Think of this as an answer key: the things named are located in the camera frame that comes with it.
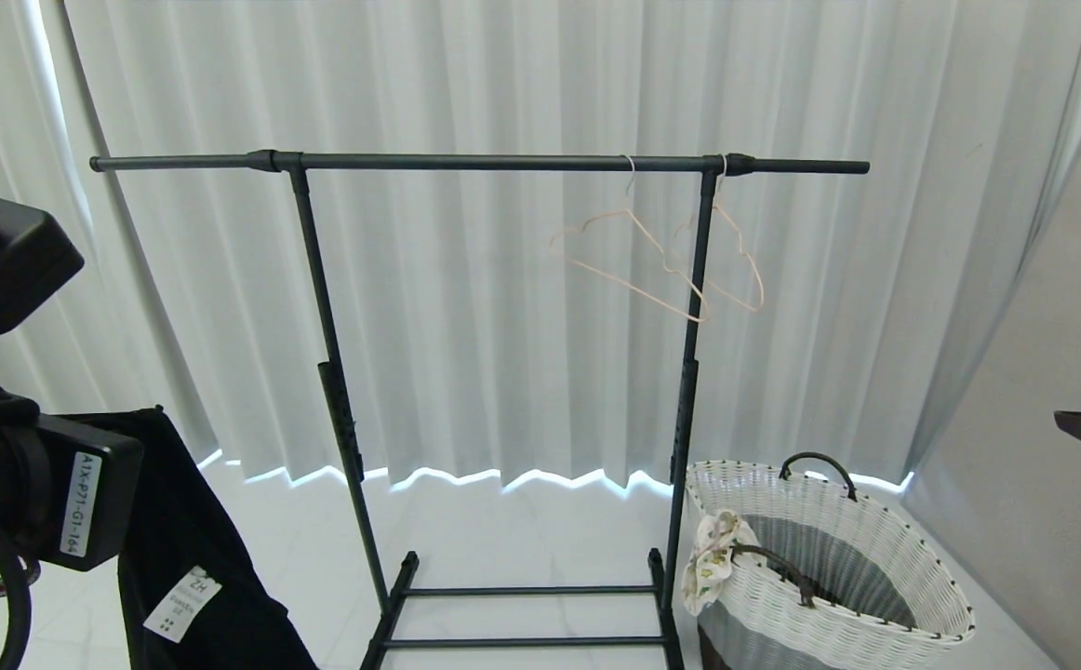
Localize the black clothes rack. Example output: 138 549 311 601
89 149 872 670

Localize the white curtain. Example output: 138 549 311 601
0 0 1081 494

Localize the black garment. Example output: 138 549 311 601
85 405 318 670

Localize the pink clothes hanger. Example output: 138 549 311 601
548 155 711 324
671 155 767 313

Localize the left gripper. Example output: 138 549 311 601
0 409 144 573

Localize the white laundry basket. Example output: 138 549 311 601
685 451 977 670

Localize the cream printed garment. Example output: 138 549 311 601
682 510 760 617

